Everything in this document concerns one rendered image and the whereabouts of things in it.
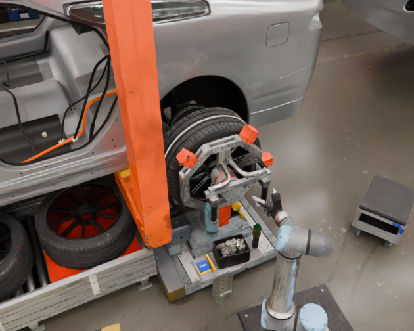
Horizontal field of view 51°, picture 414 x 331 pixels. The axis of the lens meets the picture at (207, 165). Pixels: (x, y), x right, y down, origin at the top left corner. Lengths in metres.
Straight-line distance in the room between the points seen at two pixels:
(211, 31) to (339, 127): 2.36
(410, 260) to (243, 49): 2.01
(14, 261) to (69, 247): 0.33
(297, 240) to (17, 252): 1.77
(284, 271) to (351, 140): 2.61
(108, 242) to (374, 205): 1.92
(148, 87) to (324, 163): 2.52
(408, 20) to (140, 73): 3.11
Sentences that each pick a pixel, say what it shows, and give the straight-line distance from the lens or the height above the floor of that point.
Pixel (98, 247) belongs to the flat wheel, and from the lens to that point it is 2.90.
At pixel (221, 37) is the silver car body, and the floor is 1.54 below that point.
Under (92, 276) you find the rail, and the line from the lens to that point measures 2.91.
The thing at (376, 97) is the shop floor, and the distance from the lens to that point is 5.27.
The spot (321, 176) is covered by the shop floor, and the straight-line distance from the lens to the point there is 4.07.
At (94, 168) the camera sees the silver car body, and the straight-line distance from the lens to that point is 2.88.
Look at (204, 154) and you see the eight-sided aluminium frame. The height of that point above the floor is 1.10.
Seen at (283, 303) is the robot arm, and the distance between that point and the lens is 2.34.
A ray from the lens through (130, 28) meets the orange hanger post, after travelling 1.86.
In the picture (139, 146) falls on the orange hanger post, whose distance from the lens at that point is 2.18.
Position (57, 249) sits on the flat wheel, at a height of 0.48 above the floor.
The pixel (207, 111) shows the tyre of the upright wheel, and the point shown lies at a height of 1.18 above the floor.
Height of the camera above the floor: 2.75
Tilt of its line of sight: 43 degrees down
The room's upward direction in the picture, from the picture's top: straight up
